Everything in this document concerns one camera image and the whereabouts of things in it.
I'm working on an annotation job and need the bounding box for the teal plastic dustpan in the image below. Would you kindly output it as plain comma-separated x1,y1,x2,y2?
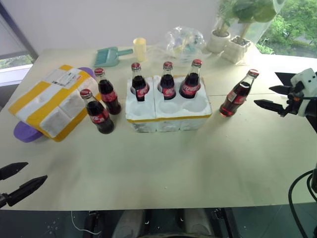
93,47,134,68

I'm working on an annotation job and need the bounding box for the white yellow taped package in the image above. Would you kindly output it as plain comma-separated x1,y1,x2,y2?
8,64,103,143

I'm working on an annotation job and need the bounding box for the dark window frame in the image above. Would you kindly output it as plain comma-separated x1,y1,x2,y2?
0,0,40,88

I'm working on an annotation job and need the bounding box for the white foam bottle tray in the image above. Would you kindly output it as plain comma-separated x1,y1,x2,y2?
125,74,213,134

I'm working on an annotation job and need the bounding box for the clear plastic wrap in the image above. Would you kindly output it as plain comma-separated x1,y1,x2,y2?
145,45,214,66

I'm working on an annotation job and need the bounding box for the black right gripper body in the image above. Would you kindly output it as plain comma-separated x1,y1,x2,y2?
284,82,305,115

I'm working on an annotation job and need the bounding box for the thin white cord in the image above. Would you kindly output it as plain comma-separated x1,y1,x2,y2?
70,210,85,232

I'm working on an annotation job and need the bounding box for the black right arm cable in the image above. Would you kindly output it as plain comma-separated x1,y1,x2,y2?
288,168,317,238

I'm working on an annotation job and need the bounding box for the plant in square white pot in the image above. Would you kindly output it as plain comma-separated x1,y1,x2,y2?
220,0,277,64

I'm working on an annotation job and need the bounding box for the clear plastic bag with items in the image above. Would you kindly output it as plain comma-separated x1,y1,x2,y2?
166,25,207,59

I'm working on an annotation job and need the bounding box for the glass cola bottle red cap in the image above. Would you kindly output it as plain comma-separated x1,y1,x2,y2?
178,59,203,100
158,61,177,101
94,67,122,116
130,62,151,103
219,69,260,118
80,89,115,135

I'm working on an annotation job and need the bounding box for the plant in round white pot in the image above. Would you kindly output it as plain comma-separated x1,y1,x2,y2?
206,0,240,54

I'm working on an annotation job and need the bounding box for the grey rounded shape under table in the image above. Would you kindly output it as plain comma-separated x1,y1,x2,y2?
177,209,214,238
111,209,147,238

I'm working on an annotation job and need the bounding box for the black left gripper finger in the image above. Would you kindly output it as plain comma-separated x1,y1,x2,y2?
0,162,29,180
5,175,49,208

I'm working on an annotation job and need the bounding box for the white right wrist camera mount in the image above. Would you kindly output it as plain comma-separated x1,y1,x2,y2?
290,68,317,118

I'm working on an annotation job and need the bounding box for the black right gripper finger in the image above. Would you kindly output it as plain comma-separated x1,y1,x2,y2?
268,84,290,95
253,99,288,118

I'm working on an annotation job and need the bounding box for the cream plastic cup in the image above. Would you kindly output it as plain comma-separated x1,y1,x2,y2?
133,37,147,62

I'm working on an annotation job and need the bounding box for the purple flat disc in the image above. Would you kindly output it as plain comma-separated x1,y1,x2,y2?
13,66,95,144

